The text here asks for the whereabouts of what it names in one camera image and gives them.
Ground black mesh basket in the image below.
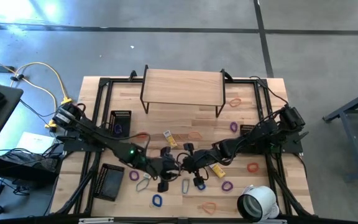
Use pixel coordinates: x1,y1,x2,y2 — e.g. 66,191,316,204
239,124,256,136
109,110,132,139

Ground black mesh flat tray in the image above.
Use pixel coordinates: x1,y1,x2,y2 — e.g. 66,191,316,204
93,163,126,202

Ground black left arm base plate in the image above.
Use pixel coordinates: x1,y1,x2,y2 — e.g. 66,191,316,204
56,135,105,153

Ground yellow power cable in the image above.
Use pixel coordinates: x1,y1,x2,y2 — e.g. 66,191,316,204
0,52,74,130

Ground grey rubber band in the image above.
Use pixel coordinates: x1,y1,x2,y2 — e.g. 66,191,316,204
135,177,151,193

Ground orange coil wristband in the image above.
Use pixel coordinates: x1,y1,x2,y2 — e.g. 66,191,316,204
246,162,260,174

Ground black side table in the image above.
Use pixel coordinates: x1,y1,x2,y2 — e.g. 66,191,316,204
0,81,58,214

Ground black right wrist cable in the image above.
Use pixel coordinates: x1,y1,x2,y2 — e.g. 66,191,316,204
175,151,209,181

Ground white cylinder with dark lens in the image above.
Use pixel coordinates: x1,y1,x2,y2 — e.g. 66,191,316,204
236,184,281,223

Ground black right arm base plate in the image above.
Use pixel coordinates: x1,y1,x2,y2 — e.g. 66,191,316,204
261,130,310,155

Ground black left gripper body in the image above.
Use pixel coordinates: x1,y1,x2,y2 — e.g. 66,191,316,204
150,156,180,182

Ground thin black cable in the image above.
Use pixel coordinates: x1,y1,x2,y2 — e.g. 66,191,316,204
249,75,290,106

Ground dark grey bag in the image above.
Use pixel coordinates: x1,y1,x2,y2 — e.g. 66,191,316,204
0,151,58,172

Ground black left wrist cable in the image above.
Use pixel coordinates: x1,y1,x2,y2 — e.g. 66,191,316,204
73,102,152,156

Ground silver metal bracket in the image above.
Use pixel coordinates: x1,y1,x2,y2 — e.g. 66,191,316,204
78,217,114,224

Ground black metal table frame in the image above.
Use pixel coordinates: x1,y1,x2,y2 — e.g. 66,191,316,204
53,70,315,220

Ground wooden shelf riser black legs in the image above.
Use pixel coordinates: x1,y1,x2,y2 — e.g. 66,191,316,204
139,64,227,118

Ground grey-blue metal table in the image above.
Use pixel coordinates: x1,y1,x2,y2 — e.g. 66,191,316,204
323,85,358,183

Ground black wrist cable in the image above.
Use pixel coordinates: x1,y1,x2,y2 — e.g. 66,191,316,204
73,102,152,156
175,151,209,181

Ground white flat box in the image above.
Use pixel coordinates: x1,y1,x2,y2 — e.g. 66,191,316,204
16,132,57,155

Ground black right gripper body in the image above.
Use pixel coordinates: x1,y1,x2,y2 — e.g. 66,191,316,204
183,149,213,175

